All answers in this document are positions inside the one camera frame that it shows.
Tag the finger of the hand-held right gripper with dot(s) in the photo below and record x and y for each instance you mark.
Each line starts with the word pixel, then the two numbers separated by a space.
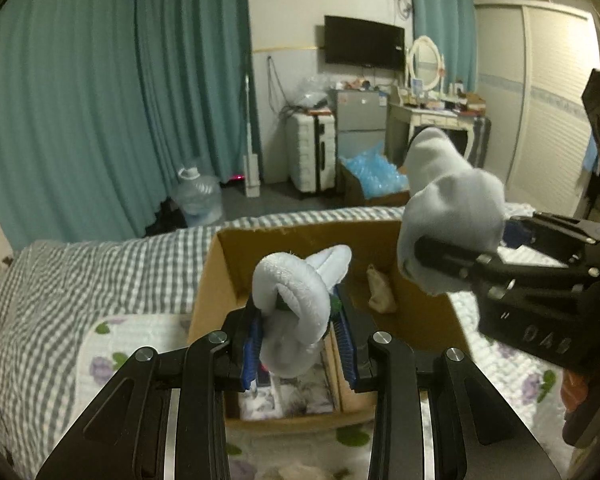
pixel 455 262
pixel 560 232

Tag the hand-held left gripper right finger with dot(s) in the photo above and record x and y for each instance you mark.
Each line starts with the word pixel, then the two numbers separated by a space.
pixel 347 350

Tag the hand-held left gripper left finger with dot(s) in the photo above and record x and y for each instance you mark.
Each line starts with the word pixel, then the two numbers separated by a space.
pixel 249 355

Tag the pale grey sock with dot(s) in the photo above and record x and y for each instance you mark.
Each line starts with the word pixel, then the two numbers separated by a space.
pixel 450 200

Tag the white fluffy sock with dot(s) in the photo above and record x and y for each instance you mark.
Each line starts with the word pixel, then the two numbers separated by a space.
pixel 295 300

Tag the brown cardboard box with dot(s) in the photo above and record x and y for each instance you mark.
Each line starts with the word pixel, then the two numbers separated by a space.
pixel 230 270

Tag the beige cloth piece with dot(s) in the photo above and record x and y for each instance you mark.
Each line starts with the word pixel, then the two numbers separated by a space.
pixel 381 290

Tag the orange object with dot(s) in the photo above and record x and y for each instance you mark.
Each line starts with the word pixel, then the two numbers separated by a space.
pixel 572 390

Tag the cardboard box with blue bags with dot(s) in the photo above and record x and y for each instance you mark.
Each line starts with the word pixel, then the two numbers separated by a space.
pixel 372 175

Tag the grey cloth on chair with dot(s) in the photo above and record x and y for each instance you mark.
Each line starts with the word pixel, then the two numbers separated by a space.
pixel 480 140

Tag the white floral blanket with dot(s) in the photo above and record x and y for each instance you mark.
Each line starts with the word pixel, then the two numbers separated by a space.
pixel 125 340

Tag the white sliding wardrobe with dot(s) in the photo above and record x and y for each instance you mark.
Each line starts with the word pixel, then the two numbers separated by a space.
pixel 540 95

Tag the white dressing table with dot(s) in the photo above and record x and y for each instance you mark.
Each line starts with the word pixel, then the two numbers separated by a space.
pixel 430 117

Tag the black bag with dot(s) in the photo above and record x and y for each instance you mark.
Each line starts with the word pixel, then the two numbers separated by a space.
pixel 167 220

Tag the clear water jug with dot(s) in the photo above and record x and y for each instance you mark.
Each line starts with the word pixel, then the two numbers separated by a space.
pixel 197 197

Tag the grey mini fridge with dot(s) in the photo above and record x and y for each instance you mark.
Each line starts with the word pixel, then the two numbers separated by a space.
pixel 360 122

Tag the grey checked bed sheet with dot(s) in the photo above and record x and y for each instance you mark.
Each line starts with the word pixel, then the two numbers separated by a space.
pixel 95 280

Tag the white suitcase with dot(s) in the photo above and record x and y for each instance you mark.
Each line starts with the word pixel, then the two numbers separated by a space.
pixel 311 152

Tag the white oval mirror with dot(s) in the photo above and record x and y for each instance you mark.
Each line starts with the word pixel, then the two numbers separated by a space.
pixel 424 65

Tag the clear plastic bag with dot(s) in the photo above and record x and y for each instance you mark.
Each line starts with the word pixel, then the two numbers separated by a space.
pixel 311 92

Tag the narrow teal curtain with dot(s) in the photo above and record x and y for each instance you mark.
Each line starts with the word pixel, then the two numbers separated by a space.
pixel 442 25

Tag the wide teal curtain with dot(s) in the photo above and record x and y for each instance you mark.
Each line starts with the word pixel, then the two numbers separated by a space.
pixel 90 110

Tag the black wall television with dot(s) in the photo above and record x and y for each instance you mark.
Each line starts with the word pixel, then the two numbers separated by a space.
pixel 364 42

